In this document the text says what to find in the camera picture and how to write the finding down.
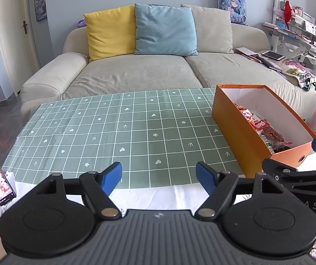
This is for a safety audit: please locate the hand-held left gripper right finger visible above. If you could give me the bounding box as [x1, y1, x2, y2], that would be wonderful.
[196, 161, 285, 218]

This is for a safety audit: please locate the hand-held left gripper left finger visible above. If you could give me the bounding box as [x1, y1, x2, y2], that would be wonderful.
[34, 161, 123, 218]

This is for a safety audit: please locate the red dried fruit packet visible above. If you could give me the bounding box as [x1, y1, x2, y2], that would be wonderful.
[257, 121, 293, 147]

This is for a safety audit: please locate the orange cardboard box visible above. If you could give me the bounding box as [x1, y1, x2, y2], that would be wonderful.
[211, 84, 316, 178]

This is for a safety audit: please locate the red striped snack packet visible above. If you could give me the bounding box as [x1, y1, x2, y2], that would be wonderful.
[234, 103, 266, 130]

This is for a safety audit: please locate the green checked tablecloth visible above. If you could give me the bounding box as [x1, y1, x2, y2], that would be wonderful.
[2, 87, 247, 189]

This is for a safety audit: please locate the floral cushion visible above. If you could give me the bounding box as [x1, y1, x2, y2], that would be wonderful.
[280, 58, 316, 90]

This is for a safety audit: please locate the white tablet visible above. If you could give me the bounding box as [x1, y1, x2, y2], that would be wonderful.
[261, 50, 286, 61]

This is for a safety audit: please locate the beige sofa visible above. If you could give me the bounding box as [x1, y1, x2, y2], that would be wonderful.
[19, 22, 316, 122]

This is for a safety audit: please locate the white desk with shelf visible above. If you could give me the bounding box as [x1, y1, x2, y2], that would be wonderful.
[263, 0, 316, 75]

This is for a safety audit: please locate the pile of books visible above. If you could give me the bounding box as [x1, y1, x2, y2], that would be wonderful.
[235, 47, 284, 72]

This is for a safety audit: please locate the red hanging ornament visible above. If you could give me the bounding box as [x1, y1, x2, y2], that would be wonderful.
[283, 0, 293, 20]

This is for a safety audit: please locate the yellow pillow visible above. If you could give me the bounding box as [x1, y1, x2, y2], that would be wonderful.
[83, 5, 136, 62]

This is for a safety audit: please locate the beige pillow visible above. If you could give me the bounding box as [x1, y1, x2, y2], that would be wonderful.
[180, 4, 234, 54]

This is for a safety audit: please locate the light blue pillow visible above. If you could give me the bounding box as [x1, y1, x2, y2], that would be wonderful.
[134, 3, 199, 56]

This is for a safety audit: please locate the anime print pillow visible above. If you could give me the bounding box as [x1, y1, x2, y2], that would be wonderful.
[216, 0, 248, 26]

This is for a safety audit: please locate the white door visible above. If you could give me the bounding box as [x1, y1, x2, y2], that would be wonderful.
[0, 0, 41, 94]

